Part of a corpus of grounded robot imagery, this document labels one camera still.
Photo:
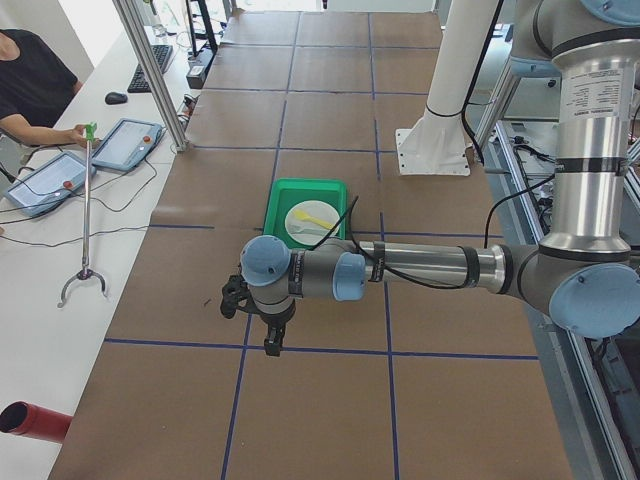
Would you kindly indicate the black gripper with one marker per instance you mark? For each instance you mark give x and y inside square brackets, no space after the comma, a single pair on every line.
[274,320]

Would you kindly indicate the yellow plastic spoon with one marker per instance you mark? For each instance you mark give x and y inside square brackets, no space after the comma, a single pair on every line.
[304,216]

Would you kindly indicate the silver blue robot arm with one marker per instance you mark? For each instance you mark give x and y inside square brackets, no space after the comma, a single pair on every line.
[595,47]

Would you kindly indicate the white plastic fork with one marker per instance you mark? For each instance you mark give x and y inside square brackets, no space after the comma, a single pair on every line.
[299,230]

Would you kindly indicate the white round plate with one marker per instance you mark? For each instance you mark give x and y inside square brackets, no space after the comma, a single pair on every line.
[307,222]

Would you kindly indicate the green plastic tray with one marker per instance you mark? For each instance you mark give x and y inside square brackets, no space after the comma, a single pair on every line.
[286,192]

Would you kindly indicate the far blue teach pendant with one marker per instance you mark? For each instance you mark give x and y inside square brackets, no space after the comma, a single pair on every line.
[126,145]

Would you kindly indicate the blue teach pendant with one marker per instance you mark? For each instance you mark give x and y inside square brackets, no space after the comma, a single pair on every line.
[126,145]
[45,188]

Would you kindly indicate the red cylinder tube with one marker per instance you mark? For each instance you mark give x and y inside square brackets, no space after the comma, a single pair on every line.
[36,422]

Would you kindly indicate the near blue teach pendant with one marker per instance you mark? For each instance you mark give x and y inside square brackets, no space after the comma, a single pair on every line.
[45,188]

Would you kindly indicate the black power strip box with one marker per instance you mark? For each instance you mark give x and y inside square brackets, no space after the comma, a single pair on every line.
[199,67]

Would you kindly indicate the metal reacher grabber tool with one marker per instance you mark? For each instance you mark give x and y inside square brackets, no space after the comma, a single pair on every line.
[85,272]

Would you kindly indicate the black computer mouse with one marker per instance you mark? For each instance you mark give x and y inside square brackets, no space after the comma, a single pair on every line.
[115,98]

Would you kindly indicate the person in black shirt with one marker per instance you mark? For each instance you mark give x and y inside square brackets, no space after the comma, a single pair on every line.
[36,89]

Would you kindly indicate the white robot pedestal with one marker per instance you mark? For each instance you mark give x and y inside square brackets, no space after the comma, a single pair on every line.
[436,144]

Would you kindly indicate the aluminium frame rail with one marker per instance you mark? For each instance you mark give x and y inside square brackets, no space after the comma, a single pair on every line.
[593,394]

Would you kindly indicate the aluminium frame post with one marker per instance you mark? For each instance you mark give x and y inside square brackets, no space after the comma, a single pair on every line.
[134,28]

